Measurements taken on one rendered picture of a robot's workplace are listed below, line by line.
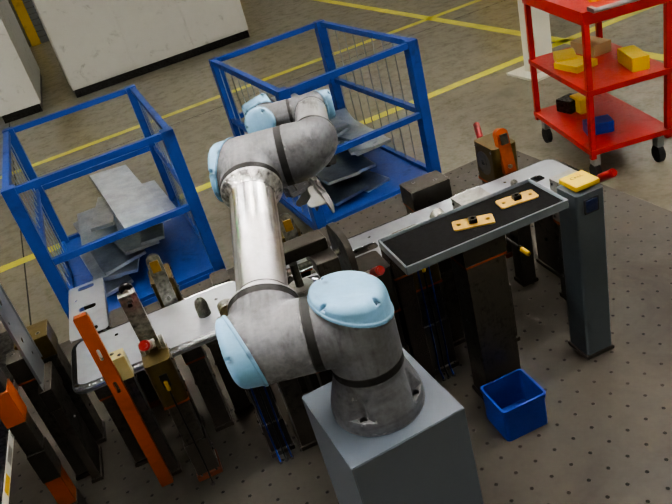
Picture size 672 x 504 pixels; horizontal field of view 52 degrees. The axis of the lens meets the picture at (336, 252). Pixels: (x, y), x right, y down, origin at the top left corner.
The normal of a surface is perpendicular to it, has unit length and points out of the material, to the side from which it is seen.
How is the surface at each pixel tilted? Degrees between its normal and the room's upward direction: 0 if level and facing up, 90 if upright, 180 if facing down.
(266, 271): 29
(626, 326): 0
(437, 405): 0
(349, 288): 8
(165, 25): 90
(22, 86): 90
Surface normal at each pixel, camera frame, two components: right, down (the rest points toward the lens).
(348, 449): -0.24, -0.84
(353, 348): 0.08, 0.48
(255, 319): -0.20, -0.64
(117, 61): 0.43, 0.36
